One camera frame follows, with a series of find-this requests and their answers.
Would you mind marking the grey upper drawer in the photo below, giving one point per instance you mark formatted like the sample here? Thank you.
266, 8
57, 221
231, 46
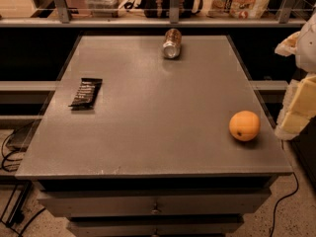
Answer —
83, 204

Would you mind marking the black rxbar chocolate wrapper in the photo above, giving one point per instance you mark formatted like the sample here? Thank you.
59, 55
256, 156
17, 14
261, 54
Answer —
87, 93

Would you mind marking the colourful snack bag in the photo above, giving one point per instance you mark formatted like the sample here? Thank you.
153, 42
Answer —
239, 9

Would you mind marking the dark backpack on shelf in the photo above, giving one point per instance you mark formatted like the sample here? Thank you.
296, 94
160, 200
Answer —
161, 8

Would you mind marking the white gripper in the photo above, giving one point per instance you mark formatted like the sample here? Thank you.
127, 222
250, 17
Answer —
306, 49

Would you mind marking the grey lower drawer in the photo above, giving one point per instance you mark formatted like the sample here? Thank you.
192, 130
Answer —
156, 226

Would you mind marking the brown soda can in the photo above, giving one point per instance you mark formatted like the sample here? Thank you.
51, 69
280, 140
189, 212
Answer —
172, 43

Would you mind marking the grey drawer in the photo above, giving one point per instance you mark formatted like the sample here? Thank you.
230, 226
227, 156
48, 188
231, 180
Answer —
83, 204
156, 226

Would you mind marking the orange fruit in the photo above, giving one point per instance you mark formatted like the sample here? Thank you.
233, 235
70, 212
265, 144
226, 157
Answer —
244, 126

